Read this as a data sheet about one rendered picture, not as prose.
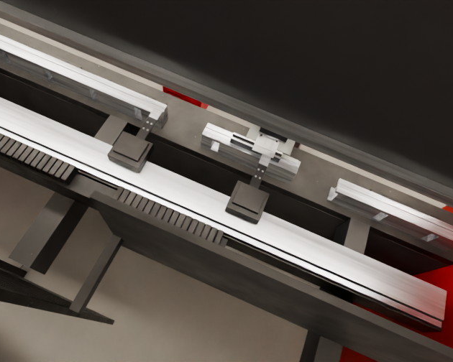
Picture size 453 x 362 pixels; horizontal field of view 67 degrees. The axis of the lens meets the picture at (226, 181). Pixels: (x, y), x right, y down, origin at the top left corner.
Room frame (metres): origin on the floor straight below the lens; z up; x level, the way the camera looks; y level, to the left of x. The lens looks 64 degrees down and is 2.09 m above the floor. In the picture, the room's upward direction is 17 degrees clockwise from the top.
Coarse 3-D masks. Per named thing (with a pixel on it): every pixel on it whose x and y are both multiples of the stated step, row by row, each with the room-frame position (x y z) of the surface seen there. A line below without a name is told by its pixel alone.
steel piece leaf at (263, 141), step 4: (260, 136) 0.74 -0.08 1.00; (264, 136) 0.75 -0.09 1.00; (256, 140) 0.72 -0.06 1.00; (260, 140) 0.73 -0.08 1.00; (264, 140) 0.73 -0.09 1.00; (268, 140) 0.74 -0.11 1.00; (272, 140) 0.74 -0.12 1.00; (256, 144) 0.70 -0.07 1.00; (260, 144) 0.71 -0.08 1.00; (264, 144) 0.71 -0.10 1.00; (268, 144) 0.72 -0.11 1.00; (272, 144) 0.72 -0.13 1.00; (276, 144) 0.73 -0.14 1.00; (264, 148) 0.70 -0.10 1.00; (268, 148) 0.70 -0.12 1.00; (272, 148) 0.71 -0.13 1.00; (276, 148) 0.71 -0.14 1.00
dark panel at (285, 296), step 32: (96, 192) 0.24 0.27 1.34; (128, 224) 0.21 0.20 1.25; (160, 224) 0.21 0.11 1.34; (160, 256) 0.20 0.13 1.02; (192, 256) 0.19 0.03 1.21; (224, 256) 0.18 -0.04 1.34; (224, 288) 0.17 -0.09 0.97; (256, 288) 0.17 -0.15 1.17; (288, 288) 0.16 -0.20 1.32; (288, 320) 0.14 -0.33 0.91; (320, 320) 0.14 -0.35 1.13; (352, 320) 0.14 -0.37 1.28; (384, 320) 0.15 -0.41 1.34; (384, 352) 0.11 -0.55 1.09; (416, 352) 0.11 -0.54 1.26; (448, 352) 0.12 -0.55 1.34
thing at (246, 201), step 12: (264, 156) 0.66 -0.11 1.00; (264, 168) 0.61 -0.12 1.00; (252, 180) 0.55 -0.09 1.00; (240, 192) 0.48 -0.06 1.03; (252, 192) 0.49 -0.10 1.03; (264, 192) 0.50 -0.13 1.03; (228, 204) 0.43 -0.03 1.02; (240, 204) 0.44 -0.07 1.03; (252, 204) 0.45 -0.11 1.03; (264, 204) 0.47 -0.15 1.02; (240, 216) 0.41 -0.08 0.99; (252, 216) 0.41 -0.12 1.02
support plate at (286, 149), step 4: (252, 124) 0.79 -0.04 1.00; (252, 128) 0.77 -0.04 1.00; (256, 128) 0.77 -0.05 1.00; (248, 132) 0.75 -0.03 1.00; (252, 132) 0.75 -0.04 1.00; (256, 132) 0.76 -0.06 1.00; (248, 136) 0.73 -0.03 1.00; (252, 136) 0.73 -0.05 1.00; (256, 136) 0.74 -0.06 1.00; (288, 140) 0.76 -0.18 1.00; (292, 140) 0.77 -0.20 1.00; (280, 144) 0.73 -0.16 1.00; (284, 144) 0.74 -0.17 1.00; (288, 144) 0.74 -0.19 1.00; (292, 144) 0.75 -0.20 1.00; (280, 148) 0.72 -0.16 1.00; (284, 148) 0.72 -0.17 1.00; (288, 148) 0.73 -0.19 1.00; (292, 148) 0.73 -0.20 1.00; (284, 152) 0.70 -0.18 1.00; (288, 152) 0.71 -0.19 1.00
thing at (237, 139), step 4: (232, 136) 0.71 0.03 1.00; (236, 136) 0.72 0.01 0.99; (240, 136) 0.72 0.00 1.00; (244, 136) 0.72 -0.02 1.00; (232, 140) 0.70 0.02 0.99; (236, 140) 0.70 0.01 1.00; (240, 140) 0.70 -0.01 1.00; (244, 140) 0.71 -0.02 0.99; (248, 140) 0.71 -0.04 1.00; (236, 144) 0.70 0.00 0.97; (240, 144) 0.69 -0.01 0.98; (244, 144) 0.69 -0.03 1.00; (248, 144) 0.69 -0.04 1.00; (252, 144) 0.70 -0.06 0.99; (244, 148) 0.69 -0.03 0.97; (248, 148) 0.69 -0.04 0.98; (256, 152) 0.68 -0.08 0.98; (276, 152) 0.70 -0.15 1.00; (276, 156) 0.68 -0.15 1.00; (280, 156) 0.69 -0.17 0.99; (276, 160) 0.67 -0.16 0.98
